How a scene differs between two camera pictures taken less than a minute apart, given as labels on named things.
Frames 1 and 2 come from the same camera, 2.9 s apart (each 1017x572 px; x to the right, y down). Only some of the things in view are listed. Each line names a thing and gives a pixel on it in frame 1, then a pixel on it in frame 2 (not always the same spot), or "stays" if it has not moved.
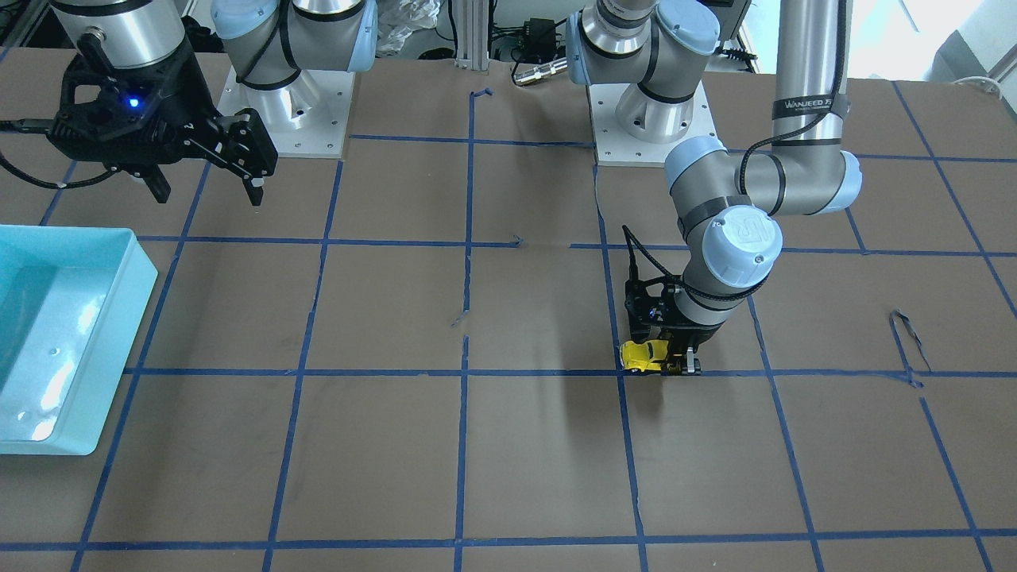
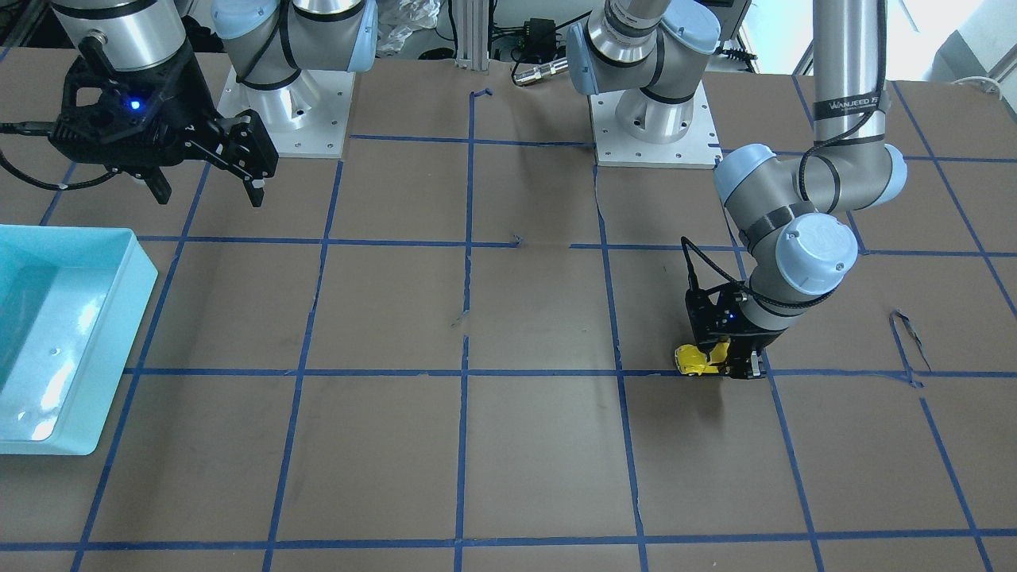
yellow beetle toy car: x=647 y=356 → x=690 y=360
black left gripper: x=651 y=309 → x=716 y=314
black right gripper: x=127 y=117 stays
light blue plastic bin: x=71 y=298 stays
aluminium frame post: x=473 y=21 stays
